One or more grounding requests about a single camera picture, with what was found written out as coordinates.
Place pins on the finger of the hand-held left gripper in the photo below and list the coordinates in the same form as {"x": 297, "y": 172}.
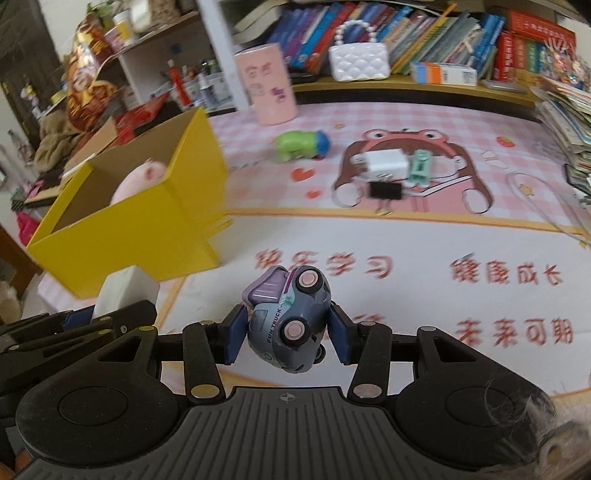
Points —
{"x": 78, "y": 318}
{"x": 106, "y": 332}

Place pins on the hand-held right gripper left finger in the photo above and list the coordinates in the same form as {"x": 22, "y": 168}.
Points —
{"x": 239, "y": 337}

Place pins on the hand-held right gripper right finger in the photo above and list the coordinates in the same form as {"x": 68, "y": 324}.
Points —
{"x": 339, "y": 334}

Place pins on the grey toy truck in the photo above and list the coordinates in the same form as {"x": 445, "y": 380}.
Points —
{"x": 277, "y": 323}

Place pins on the small white box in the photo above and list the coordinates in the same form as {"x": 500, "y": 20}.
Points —
{"x": 129, "y": 288}

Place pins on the yellow cardboard box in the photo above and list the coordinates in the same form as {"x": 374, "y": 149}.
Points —
{"x": 138, "y": 240}

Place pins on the pink plush pig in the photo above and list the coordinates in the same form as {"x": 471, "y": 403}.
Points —
{"x": 138, "y": 182}

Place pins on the white charger plug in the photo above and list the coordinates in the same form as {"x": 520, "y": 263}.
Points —
{"x": 383, "y": 166}

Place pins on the green toy with blue cap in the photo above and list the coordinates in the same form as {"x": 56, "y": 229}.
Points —
{"x": 298, "y": 145}

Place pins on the pink printed table mat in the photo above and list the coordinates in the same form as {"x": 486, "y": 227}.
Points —
{"x": 415, "y": 240}

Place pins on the black binder clip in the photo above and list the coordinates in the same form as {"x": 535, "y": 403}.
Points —
{"x": 385, "y": 190}

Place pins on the brown cardboard piece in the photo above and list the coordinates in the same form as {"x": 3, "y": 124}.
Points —
{"x": 92, "y": 143}

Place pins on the brown fleece cloth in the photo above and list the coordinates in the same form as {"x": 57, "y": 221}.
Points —
{"x": 55, "y": 138}

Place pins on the mint green clip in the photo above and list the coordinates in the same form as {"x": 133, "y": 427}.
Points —
{"x": 421, "y": 168}

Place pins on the red gift packages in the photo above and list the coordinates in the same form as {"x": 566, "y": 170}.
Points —
{"x": 143, "y": 115}

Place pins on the grey fur trim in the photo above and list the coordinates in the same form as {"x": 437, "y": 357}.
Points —
{"x": 545, "y": 424}

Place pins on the red festive decoration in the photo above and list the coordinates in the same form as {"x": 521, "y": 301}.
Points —
{"x": 90, "y": 83}

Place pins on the wooden bookshelf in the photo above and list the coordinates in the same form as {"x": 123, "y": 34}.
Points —
{"x": 392, "y": 90}

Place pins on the pink cylindrical holder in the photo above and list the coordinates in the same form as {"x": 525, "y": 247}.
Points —
{"x": 268, "y": 87}

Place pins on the red dress figurine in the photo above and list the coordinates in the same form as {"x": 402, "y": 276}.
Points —
{"x": 178, "y": 87}

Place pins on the white shelf cabinet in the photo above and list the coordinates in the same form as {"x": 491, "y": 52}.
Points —
{"x": 138, "y": 60}

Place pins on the white quilted pearl handbag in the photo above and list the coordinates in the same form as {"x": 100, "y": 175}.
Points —
{"x": 360, "y": 62}

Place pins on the orange and white carton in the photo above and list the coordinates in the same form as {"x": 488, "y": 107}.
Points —
{"x": 443, "y": 74}

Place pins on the white jar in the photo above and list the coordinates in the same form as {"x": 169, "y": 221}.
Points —
{"x": 122, "y": 27}

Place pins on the stack of booklets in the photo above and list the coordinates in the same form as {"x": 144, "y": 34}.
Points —
{"x": 565, "y": 129}

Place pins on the row of blue-spined books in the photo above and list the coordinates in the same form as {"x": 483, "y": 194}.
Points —
{"x": 415, "y": 32}

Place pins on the pile of lying books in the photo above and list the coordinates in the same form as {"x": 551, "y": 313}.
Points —
{"x": 258, "y": 21}

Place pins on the red dictionary set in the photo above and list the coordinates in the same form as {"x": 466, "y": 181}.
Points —
{"x": 521, "y": 50}

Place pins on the colourful beaded headdress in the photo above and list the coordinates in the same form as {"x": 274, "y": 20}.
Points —
{"x": 565, "y": 64}

